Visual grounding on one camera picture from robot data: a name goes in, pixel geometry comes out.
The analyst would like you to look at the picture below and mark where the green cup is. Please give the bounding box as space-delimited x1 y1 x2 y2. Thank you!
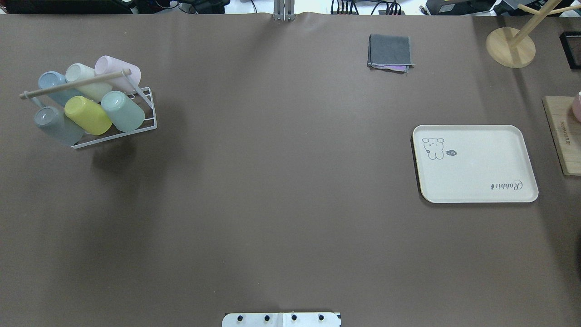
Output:
100 91 145 132

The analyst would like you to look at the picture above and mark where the white rabbit tray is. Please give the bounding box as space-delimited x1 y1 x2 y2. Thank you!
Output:
412 125 539 203

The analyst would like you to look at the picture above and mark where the yellow cup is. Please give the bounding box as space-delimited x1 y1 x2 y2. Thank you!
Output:
64 96 112 136

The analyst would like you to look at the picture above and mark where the cream cup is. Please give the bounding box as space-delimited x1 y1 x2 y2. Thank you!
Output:
65 63 113 103

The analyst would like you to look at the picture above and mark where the pink cup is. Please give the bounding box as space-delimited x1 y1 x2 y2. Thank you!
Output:
94 55 141 94

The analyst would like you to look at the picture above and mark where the grey cup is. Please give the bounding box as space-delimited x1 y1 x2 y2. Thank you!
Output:
34 106 85 146

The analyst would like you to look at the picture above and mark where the blue cup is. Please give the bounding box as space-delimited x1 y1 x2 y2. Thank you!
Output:
38 71 82 106

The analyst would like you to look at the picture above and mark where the black small tray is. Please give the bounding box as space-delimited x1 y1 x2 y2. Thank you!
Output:
560 31 581 69

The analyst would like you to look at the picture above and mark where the folded grey cloth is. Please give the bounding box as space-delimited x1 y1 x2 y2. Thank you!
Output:
367 34 414 73

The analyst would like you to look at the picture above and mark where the wooden mug tree stand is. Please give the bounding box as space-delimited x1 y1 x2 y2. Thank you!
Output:
485 0 581 69

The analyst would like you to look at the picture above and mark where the wooden cutting board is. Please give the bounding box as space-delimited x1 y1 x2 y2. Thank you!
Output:
543 94 581 176

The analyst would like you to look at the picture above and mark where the aluminium frame post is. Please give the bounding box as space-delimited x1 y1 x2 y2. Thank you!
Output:
273 0 296 21

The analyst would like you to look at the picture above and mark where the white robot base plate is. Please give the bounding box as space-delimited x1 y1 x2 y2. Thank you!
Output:
222 312 342 327

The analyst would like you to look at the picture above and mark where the white wire cup rack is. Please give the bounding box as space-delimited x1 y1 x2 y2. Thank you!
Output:
19 69 157 149

